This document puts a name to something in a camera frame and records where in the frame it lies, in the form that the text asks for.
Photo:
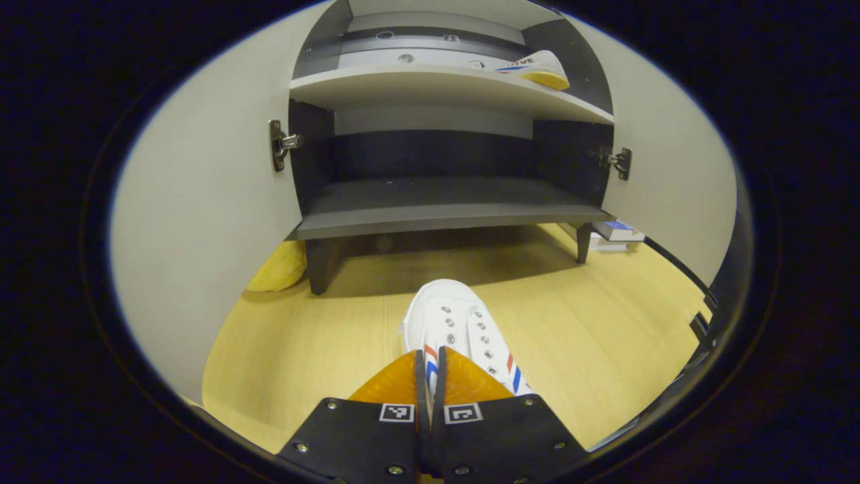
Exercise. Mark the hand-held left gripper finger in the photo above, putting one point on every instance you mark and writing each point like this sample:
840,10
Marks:
437,437
422,437

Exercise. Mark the white striped canvas shoe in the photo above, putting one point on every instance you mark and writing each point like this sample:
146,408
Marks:
450,309
541,67

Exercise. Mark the grey shoe cabinet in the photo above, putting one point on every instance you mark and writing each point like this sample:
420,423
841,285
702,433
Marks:
437,208

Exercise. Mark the grey shoe cabinet door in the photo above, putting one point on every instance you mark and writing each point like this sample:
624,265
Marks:
201,202
672,168

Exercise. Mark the metal door hinge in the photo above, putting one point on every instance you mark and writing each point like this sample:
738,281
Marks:
618,163
282,144

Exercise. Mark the yellow cushion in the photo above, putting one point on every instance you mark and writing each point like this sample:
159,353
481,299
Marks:
275,265

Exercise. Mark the white book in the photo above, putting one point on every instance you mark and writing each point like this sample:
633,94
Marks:
601,245

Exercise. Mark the blue book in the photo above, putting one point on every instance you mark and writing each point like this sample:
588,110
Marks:
618,230

